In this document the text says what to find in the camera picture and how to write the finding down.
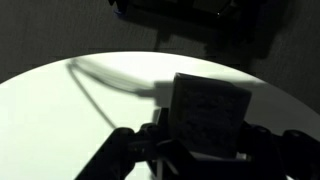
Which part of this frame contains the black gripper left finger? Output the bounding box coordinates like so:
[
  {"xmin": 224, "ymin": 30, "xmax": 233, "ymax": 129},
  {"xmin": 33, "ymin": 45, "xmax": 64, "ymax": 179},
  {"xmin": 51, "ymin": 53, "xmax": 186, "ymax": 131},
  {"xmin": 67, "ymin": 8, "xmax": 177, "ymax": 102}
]
[{"xmin": 74, "ymin": 107, "xmax": 171, "ymax": 180}]

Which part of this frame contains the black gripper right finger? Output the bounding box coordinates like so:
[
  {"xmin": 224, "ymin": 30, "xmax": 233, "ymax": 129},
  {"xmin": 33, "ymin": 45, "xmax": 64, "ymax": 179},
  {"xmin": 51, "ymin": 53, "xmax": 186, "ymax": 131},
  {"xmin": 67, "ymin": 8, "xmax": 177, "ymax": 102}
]
[{"xmin": 237, "ymin": 121, "xmax": 320, "ymax": 180}]

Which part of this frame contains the purple spring clamp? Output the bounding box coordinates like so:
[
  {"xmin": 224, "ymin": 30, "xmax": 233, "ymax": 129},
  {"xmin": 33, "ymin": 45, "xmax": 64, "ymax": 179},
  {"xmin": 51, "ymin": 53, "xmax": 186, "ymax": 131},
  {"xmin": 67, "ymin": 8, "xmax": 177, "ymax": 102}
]
[{"xmin": 112, "ymin": 6, "xmax": 128, "ymax": 18}]

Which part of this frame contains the grey block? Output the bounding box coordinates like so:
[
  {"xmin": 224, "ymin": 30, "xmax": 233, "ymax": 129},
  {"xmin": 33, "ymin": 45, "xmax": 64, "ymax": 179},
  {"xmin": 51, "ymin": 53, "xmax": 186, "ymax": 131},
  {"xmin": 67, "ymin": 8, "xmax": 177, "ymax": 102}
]
[{"xmin": 167, "ymin": 72, "xmax": 253, "ymax": 160}]

